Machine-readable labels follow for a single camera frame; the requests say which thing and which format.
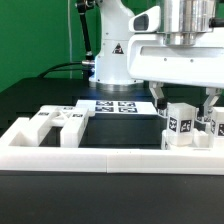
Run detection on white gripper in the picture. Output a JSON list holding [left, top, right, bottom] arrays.
[[127, 5, 224, 121]]

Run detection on white chair seat part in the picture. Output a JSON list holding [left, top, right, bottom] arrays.
[[161, 128, 209, 150]]

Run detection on white chair back part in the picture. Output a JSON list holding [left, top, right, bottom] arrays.
[[21, 105, 95, 148]]

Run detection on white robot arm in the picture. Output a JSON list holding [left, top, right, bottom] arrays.
[[90, 0, 224, 121]]

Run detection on white marker base plate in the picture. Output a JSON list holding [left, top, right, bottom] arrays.
[[76, 100, 157, 115]]

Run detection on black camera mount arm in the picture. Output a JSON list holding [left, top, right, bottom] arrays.
[[75, 0, 95, 68]]

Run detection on white vertical cable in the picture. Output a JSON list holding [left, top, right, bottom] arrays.
[[67, 0, 74, 80]]

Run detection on black cables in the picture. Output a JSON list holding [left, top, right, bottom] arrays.
[[37, 61, 91, 79]]

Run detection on white U-shaped boundary frame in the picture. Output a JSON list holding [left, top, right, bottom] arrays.
[[0, 118, 224, 175]]

